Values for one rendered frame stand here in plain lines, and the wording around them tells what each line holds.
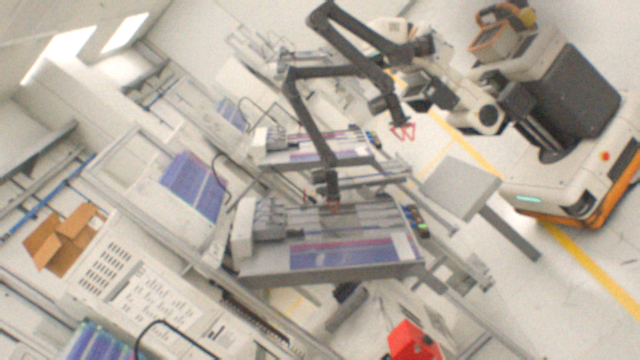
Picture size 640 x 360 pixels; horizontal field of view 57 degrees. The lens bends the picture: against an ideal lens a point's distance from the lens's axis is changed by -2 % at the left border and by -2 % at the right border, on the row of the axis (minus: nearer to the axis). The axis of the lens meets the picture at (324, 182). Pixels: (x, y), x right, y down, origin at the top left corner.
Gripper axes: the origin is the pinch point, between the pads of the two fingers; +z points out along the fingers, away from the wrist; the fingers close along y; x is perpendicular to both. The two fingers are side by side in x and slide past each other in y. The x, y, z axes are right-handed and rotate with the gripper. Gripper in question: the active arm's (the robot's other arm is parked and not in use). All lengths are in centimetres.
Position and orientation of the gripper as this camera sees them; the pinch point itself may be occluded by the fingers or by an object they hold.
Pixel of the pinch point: (333, 211)
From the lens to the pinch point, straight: 285.4
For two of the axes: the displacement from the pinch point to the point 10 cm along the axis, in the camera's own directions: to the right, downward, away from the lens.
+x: 10.0, -0.6, 0.3
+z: 0.5, 9.5, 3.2
